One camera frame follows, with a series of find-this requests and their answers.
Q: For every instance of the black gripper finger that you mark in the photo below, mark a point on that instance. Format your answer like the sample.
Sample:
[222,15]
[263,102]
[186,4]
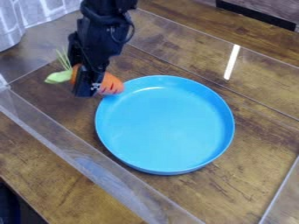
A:
[87,82]
[74,52]

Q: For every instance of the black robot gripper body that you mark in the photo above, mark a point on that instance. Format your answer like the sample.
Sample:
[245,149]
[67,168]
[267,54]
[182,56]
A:
[105,29]

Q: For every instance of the orange toy carrot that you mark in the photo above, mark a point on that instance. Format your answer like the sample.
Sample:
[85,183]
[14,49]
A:
[111,85]

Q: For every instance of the blue round tray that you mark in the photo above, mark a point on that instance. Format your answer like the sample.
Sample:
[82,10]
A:
[167,126]

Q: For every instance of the white patterned curtain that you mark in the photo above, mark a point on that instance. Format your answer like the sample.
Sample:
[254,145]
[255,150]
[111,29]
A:
[22,14]

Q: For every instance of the clear acrylic barrier panel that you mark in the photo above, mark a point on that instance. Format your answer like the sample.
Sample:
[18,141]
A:
[137,195]

